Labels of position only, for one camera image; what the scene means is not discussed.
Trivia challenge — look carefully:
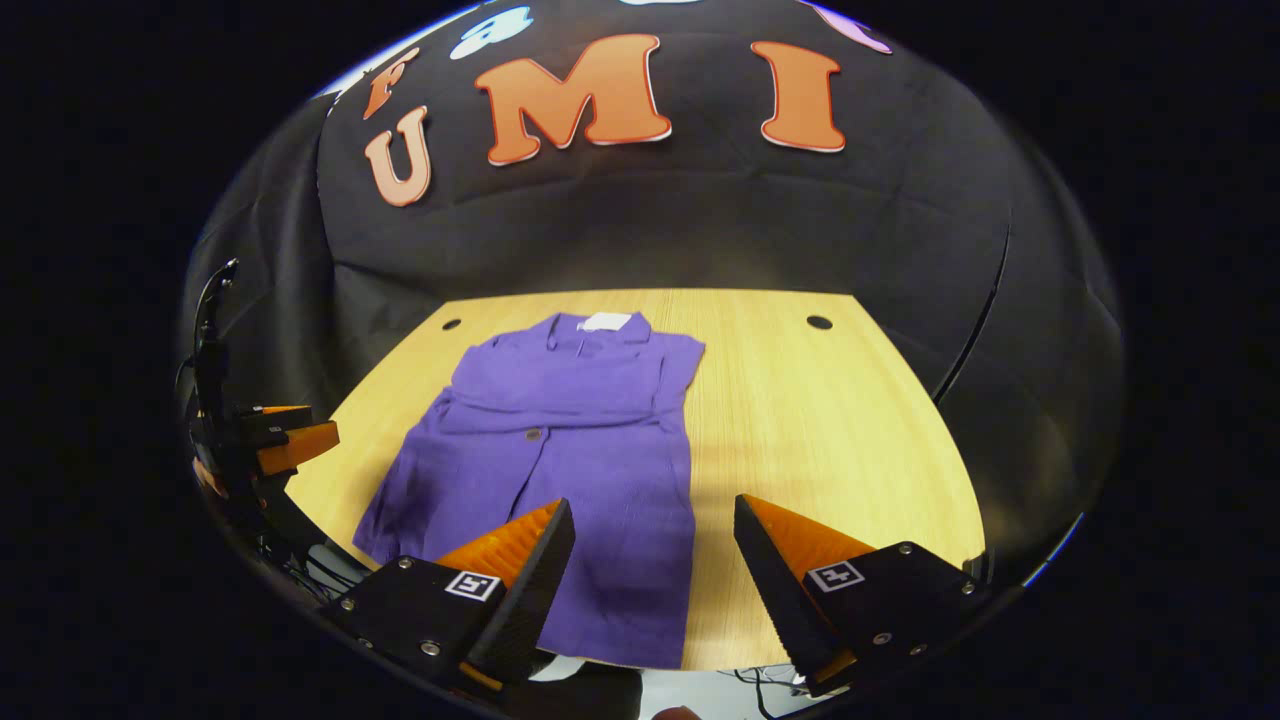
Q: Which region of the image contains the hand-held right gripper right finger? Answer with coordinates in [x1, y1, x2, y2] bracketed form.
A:
[731, 493, 993, 699]

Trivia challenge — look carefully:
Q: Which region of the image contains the thin black cable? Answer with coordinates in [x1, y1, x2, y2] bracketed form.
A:
[728, 665, 816, 703]

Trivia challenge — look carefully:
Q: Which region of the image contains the black backdrop cloth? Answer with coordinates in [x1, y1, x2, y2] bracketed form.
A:
[180, 0, 1127, 591]

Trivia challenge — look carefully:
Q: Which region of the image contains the black cable bundle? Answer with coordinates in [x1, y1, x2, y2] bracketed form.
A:
[255, 525, 377, 597]

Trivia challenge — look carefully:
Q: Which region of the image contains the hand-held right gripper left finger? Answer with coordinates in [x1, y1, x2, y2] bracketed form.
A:
[318, 498, 578, 693]

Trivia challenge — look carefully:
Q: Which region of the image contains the purple button shirt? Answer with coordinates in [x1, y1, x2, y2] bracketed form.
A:
[352, 310, 707, 671]

